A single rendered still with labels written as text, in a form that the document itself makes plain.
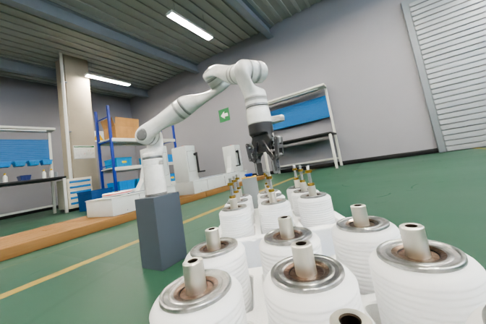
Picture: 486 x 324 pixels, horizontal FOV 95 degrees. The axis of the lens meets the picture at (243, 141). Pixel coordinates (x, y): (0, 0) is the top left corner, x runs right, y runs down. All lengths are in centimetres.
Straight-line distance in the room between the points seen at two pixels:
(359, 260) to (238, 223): 36
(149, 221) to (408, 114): 524
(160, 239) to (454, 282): 95
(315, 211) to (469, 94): 520
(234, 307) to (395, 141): 544
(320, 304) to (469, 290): 12
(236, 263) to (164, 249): 75
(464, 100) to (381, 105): 127
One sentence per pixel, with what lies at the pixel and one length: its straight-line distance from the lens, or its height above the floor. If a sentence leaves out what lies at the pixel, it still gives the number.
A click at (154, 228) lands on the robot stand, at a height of 17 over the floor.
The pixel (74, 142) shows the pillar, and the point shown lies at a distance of 708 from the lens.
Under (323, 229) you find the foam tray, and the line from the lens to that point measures 65.
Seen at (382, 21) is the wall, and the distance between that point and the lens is 616.
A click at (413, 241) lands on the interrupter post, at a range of 30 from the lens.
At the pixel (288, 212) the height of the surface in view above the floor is 22.
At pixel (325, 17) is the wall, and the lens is 645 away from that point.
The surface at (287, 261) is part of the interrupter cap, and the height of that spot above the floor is 25.
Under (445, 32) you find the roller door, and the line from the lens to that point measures 594.
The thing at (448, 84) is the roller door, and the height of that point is 121.
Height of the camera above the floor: 37
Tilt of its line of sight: 6 degrees up
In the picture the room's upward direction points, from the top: 9 degrees counter-clockwise
